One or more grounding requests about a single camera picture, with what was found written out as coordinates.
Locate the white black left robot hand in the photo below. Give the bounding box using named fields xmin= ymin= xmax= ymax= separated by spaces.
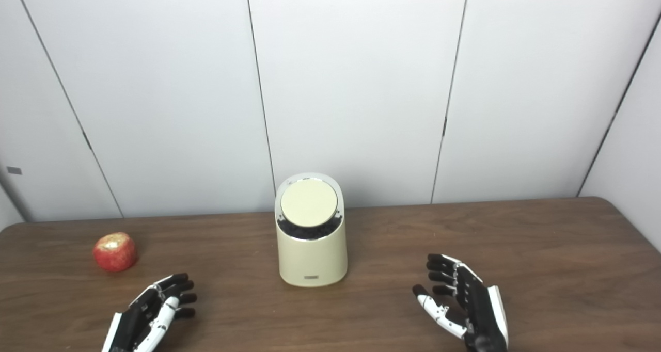
xmin=102 ymin=273 xmax=198 ymax=352

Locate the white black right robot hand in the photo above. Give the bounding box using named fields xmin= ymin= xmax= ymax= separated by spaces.
xmin=412 ymin=253 xmax=509 ymax=352

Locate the red apple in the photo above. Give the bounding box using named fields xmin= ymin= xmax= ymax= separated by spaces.
xmin=92 ymin=232 xmax=138 ymax=273

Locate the round cream bin lid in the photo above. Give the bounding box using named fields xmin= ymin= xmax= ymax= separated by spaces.
xmin=280 ymin=179 xmax=338 ymax=227

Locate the cream-colored bin body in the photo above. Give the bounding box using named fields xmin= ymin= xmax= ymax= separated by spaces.
xmin=275 ymin=173 xmax=348 ymax=287

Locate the black bin liner bag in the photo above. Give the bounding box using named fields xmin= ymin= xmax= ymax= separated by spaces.
xmin=277 ymin=215 xmax=344 ymax=240

